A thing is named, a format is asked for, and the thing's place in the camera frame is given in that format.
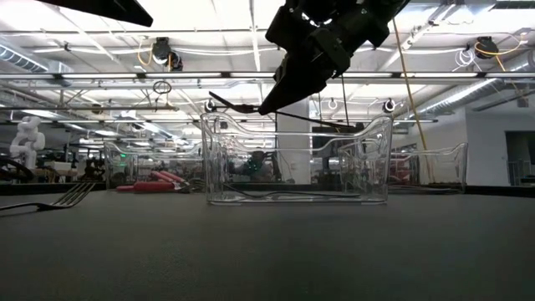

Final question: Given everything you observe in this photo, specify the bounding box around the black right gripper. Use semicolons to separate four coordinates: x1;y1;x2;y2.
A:
257;0;410;116

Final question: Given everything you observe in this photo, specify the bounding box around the black metal fork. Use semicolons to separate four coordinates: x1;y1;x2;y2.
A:
208;90;356;129
0;181;96;212
225;183;361;200

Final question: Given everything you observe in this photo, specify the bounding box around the pink handled silver fork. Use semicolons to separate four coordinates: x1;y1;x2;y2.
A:
133;179;181;190
116;181;176;194
160;169;189;185
150;169;176;183

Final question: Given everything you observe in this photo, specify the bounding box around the white building column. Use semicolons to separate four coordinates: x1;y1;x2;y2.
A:
276;98;313;185

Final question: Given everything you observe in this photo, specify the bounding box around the person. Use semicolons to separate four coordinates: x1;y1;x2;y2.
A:
237;150;278;184

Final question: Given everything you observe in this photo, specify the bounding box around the clear plastic bin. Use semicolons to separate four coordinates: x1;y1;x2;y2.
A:
200;111;394;206
390;141;468;193
103;140;206;192

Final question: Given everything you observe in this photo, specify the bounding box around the white humanoid robot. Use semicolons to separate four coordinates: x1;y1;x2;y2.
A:
8;115;46;171

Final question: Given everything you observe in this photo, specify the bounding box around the black table mat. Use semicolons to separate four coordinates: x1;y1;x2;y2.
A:
0;183;535;301

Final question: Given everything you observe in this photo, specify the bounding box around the black ceiling cable reel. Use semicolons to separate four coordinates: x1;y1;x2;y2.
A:
150;36;184;72
474;36;499;59

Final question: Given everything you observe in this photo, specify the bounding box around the yellow cable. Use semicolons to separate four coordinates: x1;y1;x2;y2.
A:
390;16;436;185

